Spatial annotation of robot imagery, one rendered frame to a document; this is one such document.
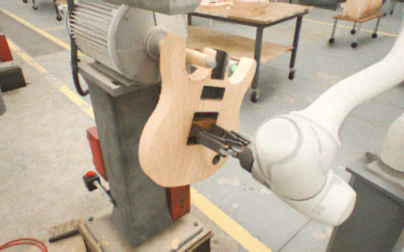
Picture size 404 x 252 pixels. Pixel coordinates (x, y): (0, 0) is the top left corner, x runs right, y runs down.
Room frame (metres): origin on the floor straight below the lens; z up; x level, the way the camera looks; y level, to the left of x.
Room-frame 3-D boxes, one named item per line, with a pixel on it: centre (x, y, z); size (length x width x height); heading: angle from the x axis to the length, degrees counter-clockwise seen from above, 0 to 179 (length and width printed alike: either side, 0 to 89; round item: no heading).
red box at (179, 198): (1.15, 0.17, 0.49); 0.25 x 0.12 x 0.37; 42
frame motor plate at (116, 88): (1.04, 0.30, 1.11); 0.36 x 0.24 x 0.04; 42
